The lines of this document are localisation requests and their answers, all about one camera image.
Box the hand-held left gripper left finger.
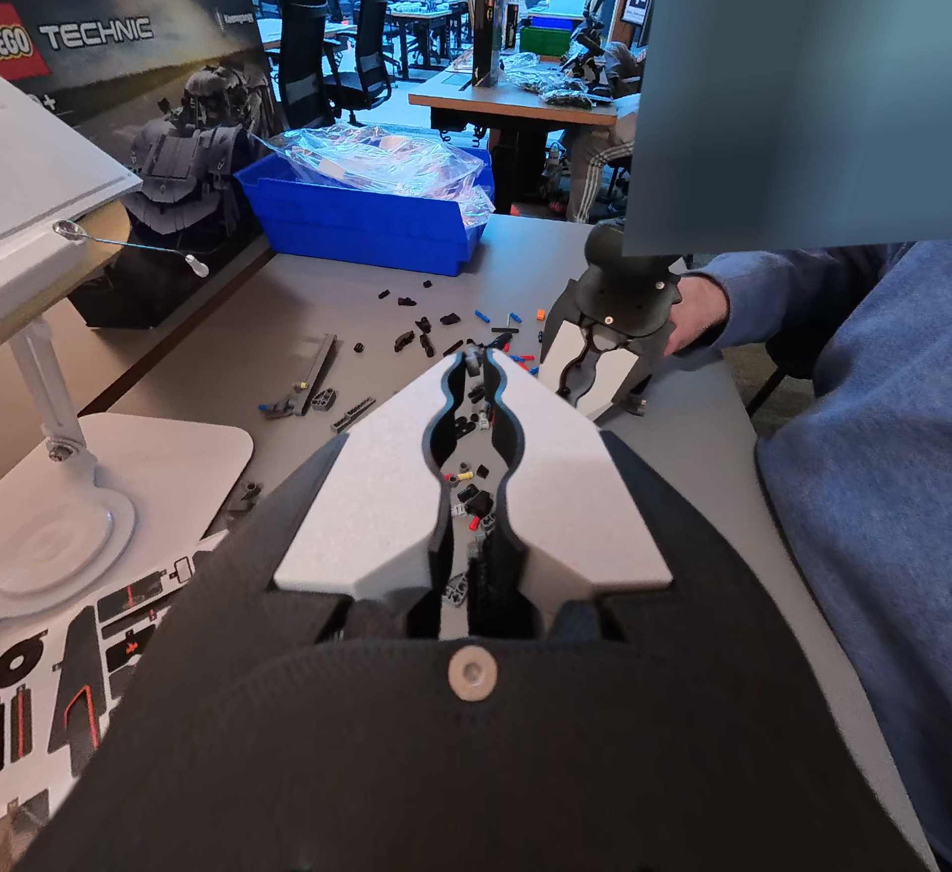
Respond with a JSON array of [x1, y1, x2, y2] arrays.
[[274, 350, 467, 639]]

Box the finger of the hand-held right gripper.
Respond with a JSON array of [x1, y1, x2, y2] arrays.
[[539, 318, 596, 399], [576, 348, 641, 421]]

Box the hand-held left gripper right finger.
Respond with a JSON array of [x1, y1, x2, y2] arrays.
[[483, 348, 674, 639]]

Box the long dark grey lego beam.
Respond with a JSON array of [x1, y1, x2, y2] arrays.
[[259, 334, 340, 418]]

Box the person's right forearm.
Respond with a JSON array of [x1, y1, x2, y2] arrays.
[[699, 240, 917, 369]]

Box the pile of small lego pins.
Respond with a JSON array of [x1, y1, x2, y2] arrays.
[[469, 307, 540, 373]]

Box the dark grey ribbed lego piece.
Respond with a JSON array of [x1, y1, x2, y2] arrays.
[[331, 396, 379, 435]]

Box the Lego Technic box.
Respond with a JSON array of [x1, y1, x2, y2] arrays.
[[0, 0, 289, 332]]

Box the person's right hand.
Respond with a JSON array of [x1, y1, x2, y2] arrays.
[[664, 276, 731, 357]]

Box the white desk stand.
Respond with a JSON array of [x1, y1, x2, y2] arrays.
[[0, 318, 256, 622]]

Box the wooden office desk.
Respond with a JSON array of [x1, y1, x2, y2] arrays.
[[408, 50, 620, 216]]

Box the blue plastic bin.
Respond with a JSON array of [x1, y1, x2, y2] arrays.
[[234, 147, 496, 277]]

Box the green box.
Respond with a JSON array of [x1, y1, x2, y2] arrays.
[[519, 24, 574, 59]]

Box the clear plastic bags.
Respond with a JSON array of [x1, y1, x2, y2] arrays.
[[249, 122, 497, 228]]

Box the person's blue clothed torso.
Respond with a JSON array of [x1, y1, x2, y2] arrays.
[[755, 240, 952, 872]]

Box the tall black carton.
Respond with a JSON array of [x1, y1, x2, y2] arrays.
[[472, 0, 508, 89]]

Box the sticker sheet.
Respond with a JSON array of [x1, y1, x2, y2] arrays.
[[0, 530, 229, 872]]

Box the black office chair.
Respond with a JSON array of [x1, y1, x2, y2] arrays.
[[279, 0, 336, 130], [327, 0, 396, 126]]

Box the open instruction booklet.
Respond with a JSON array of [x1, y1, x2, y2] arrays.
[[0, 76, 144, 250]]

